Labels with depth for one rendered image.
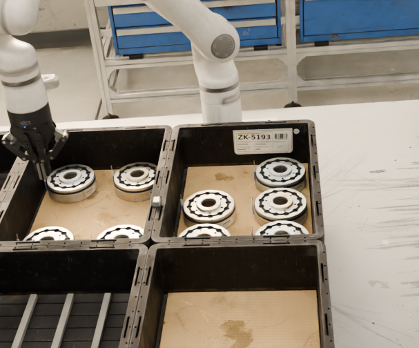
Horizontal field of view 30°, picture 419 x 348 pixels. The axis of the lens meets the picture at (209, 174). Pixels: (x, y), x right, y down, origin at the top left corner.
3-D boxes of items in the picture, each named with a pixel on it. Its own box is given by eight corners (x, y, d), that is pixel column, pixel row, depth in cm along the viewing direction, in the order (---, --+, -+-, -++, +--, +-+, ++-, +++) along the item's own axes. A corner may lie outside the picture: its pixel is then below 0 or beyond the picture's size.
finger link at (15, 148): (7, 130, 146) (34, 148, 148) (1, 137, 147) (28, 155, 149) (3, 138, 144) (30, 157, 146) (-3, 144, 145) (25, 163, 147)
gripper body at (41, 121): (-4, 111, 138) (9, 156, 143) (44, 109, 137) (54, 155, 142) (8, 90, 144) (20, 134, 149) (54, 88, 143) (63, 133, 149)
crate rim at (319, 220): (174, 133, 170) (173, 123, 169) (314, 128, 167) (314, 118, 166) (151, 253, 137) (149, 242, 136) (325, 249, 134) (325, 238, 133)
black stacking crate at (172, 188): (179, 170, 176) (174, 126, 169) (314, 166, 173) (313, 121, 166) (159, 293, 143) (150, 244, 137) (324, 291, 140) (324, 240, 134)
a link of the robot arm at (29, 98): (61, 82, 147) (54, 52, 143) (46, 112, 137) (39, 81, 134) (13, 84, 148) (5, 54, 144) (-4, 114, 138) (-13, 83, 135)
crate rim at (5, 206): (39, 139, 173) (36, 129, 172) (174, 133, 170) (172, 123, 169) (-16, 257, 141) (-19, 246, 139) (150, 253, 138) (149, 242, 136)
